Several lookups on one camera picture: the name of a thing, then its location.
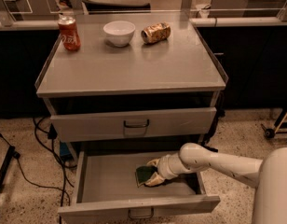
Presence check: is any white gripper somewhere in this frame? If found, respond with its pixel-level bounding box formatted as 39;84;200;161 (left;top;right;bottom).
144;154;180;187

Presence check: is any green and yellow sponge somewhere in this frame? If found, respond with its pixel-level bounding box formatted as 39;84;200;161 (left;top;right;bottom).
135;166;157;187

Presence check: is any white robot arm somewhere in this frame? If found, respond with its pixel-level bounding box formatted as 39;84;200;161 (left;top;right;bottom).
145;143;287;224

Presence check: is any closed top drawer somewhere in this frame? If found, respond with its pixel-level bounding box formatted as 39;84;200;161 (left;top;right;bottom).
51;107;216;142

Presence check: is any open middle drawer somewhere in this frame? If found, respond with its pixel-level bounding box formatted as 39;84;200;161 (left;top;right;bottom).
59;141;220;224

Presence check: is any grey metal drawer cabinet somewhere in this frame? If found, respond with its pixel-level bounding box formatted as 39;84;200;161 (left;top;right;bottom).
34;11;229;224

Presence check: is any gold crushed can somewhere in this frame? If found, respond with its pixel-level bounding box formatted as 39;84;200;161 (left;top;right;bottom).
141;22;171;44

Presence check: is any black wheeled cart base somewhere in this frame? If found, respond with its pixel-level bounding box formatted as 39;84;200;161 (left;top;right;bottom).
261;106;287;139

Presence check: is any white bowl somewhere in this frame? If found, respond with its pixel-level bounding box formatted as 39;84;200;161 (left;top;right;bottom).
103;21;135;47

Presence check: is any black stand leg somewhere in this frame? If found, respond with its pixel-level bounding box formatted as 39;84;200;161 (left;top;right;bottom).
0;146;15;188

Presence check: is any red soda can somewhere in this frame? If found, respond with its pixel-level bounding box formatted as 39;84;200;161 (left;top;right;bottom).
58;16;81;51

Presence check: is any clear acrylic barrier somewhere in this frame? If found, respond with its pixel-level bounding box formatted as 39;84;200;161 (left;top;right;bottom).
0;0;287;26

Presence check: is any black floor cable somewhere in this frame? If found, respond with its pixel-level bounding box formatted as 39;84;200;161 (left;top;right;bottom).
0;116;78;224

